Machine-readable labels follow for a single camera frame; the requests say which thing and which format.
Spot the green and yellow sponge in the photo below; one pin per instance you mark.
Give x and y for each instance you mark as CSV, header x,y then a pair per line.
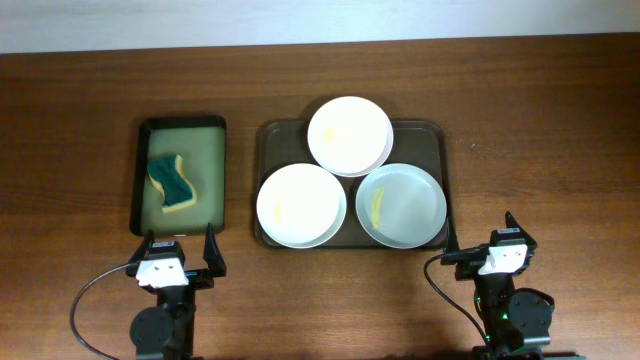
x,y
167,176

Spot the small black soapy tray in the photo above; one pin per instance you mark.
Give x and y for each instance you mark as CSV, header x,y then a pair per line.
x,y
201,141

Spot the light grey plate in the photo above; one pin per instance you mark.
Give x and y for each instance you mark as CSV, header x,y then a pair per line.
x,y
401,206

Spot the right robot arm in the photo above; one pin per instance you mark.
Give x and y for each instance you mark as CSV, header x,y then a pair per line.
x,y
515,321

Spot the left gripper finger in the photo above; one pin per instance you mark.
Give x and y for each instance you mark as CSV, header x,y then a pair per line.
x,y
212,255
143,248

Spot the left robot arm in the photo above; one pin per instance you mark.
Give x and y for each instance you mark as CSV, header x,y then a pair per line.
x,y
166,330

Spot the white plate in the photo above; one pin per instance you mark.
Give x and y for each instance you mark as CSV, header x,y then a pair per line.
x,y
350,136
301,206

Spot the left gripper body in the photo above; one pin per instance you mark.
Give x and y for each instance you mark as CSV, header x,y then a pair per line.
x,y
200,280

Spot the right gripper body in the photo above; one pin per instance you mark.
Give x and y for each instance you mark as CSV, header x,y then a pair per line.
x,y
469,264

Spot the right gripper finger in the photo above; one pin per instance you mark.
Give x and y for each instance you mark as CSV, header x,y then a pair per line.
x,y
452,241
511,222

